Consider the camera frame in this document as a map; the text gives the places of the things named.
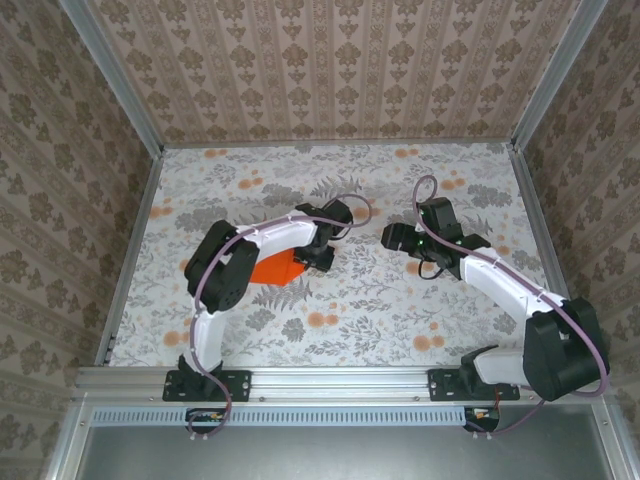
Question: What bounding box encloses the orange paper sheet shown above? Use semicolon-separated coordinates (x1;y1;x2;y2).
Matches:
249;249;305;287

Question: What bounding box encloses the aluminium frame post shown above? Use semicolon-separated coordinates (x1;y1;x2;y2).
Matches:
58;0;165;154
509;0;609;151

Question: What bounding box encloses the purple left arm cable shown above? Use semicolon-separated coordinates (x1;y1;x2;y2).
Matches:
190;193;372;435

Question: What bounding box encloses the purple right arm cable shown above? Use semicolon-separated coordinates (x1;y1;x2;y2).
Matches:
412;174;612;434

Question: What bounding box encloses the long aluminium mounting rail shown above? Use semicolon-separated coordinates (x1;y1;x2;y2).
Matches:
74;364;614;402

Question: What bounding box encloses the aluminium table side rail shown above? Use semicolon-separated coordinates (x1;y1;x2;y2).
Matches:
94;149;166;366
507;144;591;364

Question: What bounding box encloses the grey slotted cable duct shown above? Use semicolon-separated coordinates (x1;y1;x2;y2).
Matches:
91;405;469;428

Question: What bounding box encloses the short black right gripper cable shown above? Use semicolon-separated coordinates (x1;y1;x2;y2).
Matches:
417;256;444;281

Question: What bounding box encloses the small electronics board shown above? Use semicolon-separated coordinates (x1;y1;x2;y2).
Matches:
185;407;226;434
463;405;501;432

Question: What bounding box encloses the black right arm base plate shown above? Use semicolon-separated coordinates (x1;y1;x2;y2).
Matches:
428;368;521;403

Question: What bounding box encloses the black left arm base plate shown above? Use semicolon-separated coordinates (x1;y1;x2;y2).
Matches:
162;368;252;403

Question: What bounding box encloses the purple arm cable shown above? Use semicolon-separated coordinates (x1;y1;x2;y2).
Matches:
412;174;612;434
190;193;372;435

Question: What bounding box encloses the grey metal panel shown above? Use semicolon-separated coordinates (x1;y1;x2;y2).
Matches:
74;404;616;480

